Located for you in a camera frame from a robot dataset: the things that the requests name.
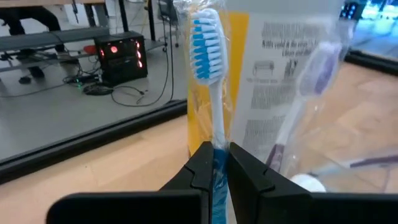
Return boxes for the black computer tower red lights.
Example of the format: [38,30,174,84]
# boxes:
[94,30,149,87]

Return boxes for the blue toothbrush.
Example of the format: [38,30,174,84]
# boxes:
[174,0,237,224]

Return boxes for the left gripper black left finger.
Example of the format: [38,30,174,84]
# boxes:
[46,141,215,224]

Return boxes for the dark office chair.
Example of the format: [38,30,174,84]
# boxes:
[157,0,181,52]

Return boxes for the purple toothbrush in clear wrap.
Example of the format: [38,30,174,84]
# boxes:
[266,18,355,175]

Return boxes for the black floor cable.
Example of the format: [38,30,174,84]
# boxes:
[110,18,175,108]

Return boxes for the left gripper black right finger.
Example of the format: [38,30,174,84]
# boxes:
[225,141,398,224]

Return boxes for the person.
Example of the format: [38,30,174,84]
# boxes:
[0,5,66,85]

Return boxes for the black aluminium table frame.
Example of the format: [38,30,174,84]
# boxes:
[0,49,398,185]

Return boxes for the grey low bench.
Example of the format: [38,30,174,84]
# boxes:
[0,26,110,74]

